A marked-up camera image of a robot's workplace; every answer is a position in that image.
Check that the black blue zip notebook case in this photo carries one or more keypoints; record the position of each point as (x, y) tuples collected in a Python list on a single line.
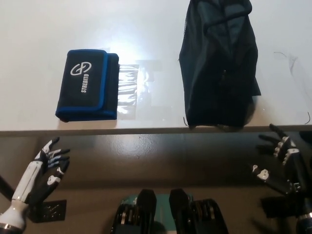
[(85, 85)]

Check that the dark lunch bag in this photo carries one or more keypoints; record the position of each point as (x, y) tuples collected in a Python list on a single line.
[(217, 85)]

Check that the clear tape patch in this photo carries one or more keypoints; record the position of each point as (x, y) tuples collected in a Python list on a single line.
[(136, 92)]

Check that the black slanted pole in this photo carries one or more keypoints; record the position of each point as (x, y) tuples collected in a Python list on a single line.
[(5, 187)]

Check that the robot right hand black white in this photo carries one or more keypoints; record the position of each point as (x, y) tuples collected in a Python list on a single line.
[(291, 170)]

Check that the black tape patch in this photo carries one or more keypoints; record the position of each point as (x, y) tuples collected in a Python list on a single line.
[(48, 210)]

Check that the short black thread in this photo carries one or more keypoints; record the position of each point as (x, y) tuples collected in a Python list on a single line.
[(308, 119)]

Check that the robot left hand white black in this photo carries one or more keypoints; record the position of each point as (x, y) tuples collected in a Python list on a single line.
[(29, 178)]

